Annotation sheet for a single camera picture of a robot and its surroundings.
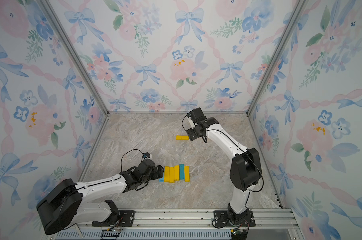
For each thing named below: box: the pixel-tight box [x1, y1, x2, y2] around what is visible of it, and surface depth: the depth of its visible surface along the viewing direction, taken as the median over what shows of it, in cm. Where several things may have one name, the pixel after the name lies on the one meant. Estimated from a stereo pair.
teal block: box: [180, 164, 185, 180], surface depth 91 cm
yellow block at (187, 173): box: [184, 166, 190, 182], surface depth 90 cm
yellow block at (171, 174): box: [169, 166, 175, 183], surface depth 90 cm
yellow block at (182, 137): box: [176, 135, 190, 141], surface depth 106 cm
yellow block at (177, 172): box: [174, 165, 180, 181], surface depth 90 cm
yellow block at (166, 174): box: [164, 166, 170, 183], surface depth 90 cm
